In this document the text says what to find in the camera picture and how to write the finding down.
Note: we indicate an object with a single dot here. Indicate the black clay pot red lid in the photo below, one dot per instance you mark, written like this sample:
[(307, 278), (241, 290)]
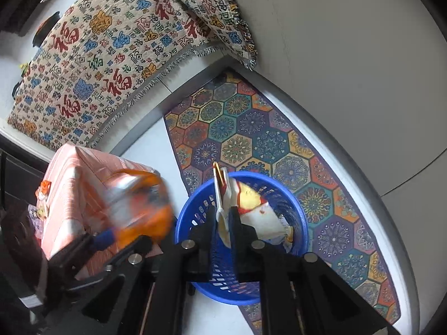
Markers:
[(47, 31)]

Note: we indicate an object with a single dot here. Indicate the large printed blanket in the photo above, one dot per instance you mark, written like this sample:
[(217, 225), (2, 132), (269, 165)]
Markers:
[(104, 42)]

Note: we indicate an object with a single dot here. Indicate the white kitchen counter cabinet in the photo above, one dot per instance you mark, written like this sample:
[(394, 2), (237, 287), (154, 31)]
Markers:
[(349, 59)]

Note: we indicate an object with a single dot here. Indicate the hexagon patterned floor rug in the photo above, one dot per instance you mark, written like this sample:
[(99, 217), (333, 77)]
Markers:
[(262, 139)]

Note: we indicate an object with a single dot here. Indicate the blue plastic basket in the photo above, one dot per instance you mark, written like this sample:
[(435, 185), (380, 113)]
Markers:
[(190, 223)]

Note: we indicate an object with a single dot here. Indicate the orange snack bag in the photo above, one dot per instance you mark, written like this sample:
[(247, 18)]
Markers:
[(153, 216)]

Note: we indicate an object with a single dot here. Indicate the small printed blanket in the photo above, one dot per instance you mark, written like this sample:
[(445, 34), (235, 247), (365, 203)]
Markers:
[(216, 14)]

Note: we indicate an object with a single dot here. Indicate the white orange snack packet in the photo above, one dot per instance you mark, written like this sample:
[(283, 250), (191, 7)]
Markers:
[(43, 202)]

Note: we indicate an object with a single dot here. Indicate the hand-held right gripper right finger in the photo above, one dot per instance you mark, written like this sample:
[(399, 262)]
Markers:
[(241, 240)]

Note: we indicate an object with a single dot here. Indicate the pink striped covered stool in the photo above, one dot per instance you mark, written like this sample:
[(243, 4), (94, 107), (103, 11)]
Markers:
[(76, 181)]

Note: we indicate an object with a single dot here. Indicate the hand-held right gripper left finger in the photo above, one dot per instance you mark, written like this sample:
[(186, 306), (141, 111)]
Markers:
[(206, 237)]

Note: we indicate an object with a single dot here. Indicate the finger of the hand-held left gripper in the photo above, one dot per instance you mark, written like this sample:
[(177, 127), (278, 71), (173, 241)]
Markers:
[(90, 275), (104, 240)]

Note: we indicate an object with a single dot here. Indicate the white red snack packet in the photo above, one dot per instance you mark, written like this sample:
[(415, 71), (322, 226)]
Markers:
[(258, 213)]

